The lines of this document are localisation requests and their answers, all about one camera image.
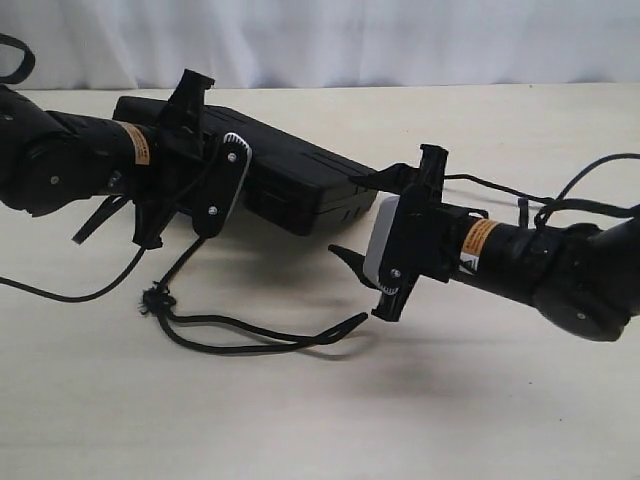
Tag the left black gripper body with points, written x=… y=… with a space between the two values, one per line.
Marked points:
x=173 y=156

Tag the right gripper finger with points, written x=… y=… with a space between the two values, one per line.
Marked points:
x=365 y=267
x=393 y=178

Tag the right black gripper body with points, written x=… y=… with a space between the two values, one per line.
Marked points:
x=421 y=232

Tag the black plastic carry case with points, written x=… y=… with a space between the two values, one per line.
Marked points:
x=292 y=183

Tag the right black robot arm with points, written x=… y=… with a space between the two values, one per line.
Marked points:
x=576 y=261

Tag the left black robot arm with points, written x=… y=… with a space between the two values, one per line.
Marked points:
x=50 y=159

